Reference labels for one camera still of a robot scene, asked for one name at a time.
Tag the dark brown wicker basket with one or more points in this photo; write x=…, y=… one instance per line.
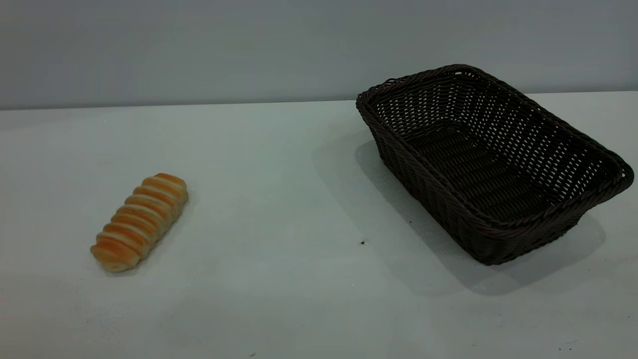
x=451, y=209

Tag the striped orange bread roll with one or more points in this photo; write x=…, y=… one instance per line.
x=139, y=222

